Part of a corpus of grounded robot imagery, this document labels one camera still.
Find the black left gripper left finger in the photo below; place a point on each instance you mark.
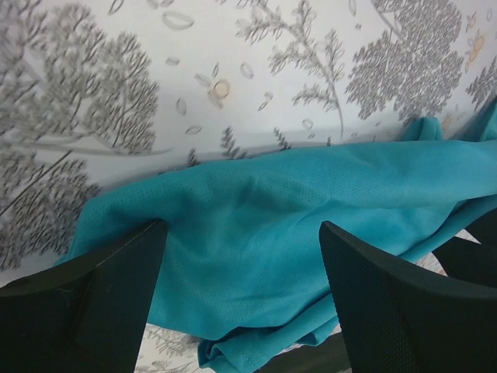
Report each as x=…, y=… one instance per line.
x=87, y=314

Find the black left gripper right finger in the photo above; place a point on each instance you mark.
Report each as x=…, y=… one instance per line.
x=396, y=316

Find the teal t shirt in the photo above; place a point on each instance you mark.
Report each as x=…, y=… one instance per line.
x=242, y=268

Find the floral patterned table mat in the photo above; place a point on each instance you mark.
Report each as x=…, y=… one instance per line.
x=97, y=95

